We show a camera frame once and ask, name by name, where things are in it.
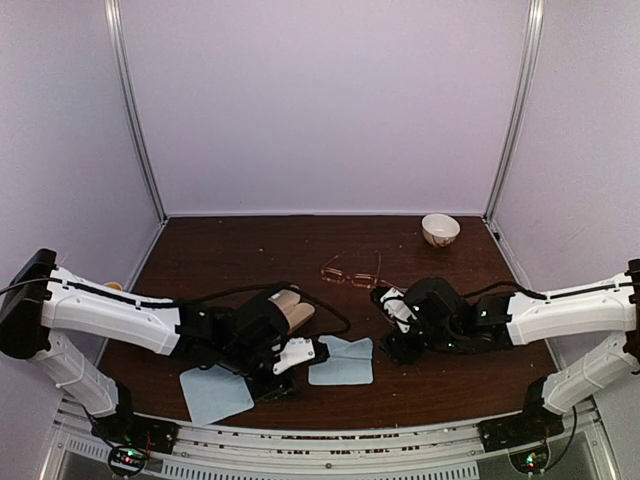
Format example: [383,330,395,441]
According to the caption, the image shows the blue cleaning cloth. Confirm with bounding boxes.
[308,335,374,386]
[179,366,255,426]

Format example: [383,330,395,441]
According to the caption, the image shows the tan glasses case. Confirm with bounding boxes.
[269,290,316,333]

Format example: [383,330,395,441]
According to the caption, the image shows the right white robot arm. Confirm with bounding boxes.
[371,259,639,444]

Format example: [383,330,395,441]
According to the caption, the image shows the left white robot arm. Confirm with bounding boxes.
[1,249,320,444]

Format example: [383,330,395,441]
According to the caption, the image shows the white ceramic bowl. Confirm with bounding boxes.
[421,213,461,248]

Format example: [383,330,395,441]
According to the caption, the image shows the patterned white mug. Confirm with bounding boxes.
[104,282,123,291]

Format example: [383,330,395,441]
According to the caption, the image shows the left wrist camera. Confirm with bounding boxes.
[272,338,330,376]

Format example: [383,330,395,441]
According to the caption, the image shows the pink thin frame glasses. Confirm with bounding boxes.
[377,280,407,294]

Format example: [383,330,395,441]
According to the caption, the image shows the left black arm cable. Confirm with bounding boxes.
[0,279,351,336]

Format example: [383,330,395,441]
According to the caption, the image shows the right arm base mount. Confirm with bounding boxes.
[478,377,578,477]

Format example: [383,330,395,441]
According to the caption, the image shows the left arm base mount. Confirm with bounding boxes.
[85,382,179,479]

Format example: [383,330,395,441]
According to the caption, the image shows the front aluminium rail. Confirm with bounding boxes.
[36,398,622,479]

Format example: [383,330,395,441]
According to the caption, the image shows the right aluminium corner post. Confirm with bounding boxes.
[483,0,546,224]

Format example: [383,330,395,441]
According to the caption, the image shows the aluminium corner post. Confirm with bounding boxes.
[104,0,168,223]
[483,0,546,224]

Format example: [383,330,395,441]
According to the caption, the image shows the left aluminium corner post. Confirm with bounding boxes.
[104,0,168,223]

